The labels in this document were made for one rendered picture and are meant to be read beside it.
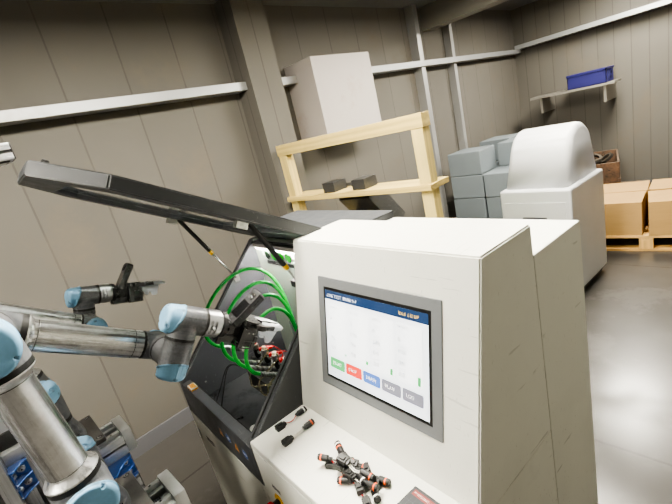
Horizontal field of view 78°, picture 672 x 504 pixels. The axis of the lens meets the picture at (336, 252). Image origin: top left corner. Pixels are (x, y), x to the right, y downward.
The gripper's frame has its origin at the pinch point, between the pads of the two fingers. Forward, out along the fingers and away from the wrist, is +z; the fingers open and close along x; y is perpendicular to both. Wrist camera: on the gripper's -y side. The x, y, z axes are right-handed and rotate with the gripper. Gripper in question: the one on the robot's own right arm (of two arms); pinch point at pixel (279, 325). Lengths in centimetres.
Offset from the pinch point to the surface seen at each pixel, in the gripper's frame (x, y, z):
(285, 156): -191, -70, 90
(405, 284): 36.0, -27.9, 4.7
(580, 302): 56, -40, 58
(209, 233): -207, 8, 60
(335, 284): 10.3, -18.7, 6.3
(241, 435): -8.6, 44.3, 8.0
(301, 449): 16.6, 31.9, 12.0
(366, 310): 24.3, -16.5, 7.8
